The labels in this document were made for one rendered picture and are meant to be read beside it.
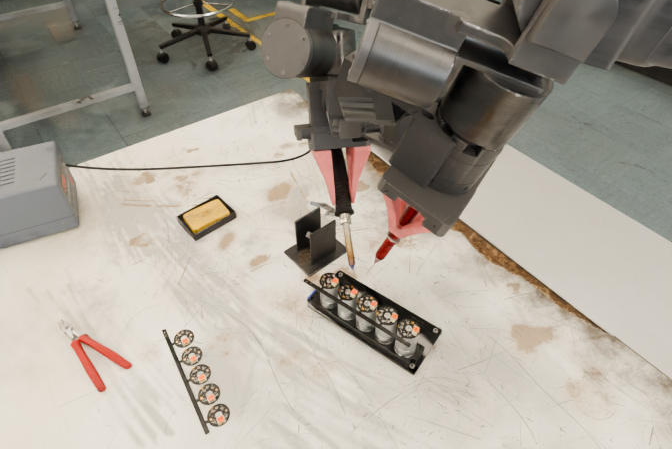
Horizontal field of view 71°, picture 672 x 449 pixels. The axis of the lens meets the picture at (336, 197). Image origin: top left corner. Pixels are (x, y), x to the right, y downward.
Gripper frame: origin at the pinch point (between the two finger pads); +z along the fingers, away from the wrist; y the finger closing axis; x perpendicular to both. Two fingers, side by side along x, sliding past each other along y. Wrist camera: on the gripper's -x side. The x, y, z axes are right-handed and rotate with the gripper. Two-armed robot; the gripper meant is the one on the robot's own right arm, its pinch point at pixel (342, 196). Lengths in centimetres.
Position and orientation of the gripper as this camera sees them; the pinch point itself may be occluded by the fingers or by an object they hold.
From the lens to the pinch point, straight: 58.7
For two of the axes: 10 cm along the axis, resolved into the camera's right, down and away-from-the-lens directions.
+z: 0.7, 9.7, 2.4
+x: -1.4, -2.3, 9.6
